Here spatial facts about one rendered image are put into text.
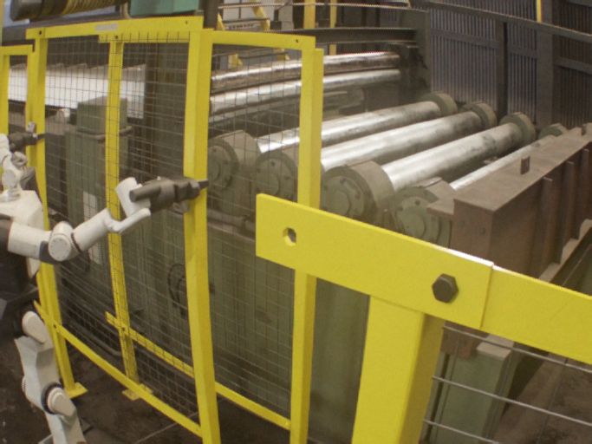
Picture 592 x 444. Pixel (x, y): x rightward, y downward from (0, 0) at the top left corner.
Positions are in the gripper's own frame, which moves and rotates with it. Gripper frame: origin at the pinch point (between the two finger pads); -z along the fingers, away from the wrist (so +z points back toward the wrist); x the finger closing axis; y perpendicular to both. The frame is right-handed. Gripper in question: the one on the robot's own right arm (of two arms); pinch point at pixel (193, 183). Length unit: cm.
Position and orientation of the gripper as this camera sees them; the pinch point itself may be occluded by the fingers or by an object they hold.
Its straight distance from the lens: 204.1
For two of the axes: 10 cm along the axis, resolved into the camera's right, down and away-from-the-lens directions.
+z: -6.5, 2.5, -7.2
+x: 7.6, 2.5, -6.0
